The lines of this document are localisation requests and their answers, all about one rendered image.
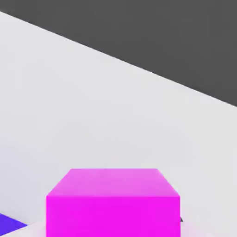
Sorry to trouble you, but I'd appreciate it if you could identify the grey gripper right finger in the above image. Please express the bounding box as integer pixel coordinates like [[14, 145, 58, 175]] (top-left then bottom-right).
[[180, 216, 198, 237]]

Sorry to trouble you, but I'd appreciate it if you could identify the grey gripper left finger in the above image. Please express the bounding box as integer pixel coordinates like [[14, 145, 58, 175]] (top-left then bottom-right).
[[0, 223, 47, 237]]

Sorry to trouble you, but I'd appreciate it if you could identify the small magenta cube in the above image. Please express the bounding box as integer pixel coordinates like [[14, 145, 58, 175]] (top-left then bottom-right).
[[45, 168, 181, 237]]

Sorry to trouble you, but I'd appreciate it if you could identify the small blue cube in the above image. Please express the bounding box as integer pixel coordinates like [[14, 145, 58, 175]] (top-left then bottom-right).
[[0, 212, 28, 237]]

